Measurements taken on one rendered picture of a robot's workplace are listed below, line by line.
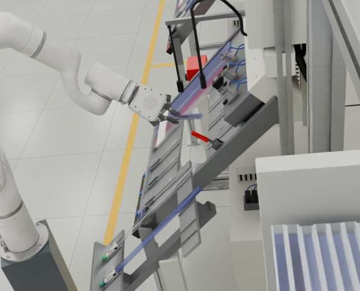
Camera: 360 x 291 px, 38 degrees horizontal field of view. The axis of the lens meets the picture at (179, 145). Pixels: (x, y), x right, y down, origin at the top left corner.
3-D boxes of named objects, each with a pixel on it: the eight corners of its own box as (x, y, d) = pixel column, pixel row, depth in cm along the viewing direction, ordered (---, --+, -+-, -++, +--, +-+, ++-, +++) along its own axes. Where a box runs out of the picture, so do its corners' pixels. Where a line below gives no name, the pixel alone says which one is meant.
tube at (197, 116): (155, 121, 197) (153, 119, 197) (157, 118, 197) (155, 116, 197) (200, 119, 149) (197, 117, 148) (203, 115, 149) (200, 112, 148)
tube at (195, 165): (106, 260, 177) (103, 259, 177) (106, 257, 179) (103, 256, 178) (197, 165, 155) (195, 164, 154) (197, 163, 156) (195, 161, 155)
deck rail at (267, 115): (152, 235, 189) (138, 228, 187) (152, 231, 191) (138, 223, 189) (290, 109, 152) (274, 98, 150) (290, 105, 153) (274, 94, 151)
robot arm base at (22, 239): (-1, 269, 185) (-22, 234, 174) (-3, 233, 200) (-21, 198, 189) (51, 251, 188) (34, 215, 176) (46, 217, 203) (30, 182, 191)
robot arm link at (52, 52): (21, 80, 152) (106, 121, 169) (46, 32, 151) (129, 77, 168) (14, 74, 159) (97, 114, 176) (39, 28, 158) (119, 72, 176)
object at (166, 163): (148, 226, 189) (141, 222, 188) (164, 121, 241) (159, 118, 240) (180, 197, 179) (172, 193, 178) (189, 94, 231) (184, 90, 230)
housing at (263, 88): (282, 116, 156) (247, 91, 151) (271, 41, 194) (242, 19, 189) (302, 99, 151) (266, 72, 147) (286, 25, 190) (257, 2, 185)
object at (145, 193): (152, 231, 191) (136, 222, 188) (167, 126, 243) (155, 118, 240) (154, 230, 190) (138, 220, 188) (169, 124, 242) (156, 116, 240)
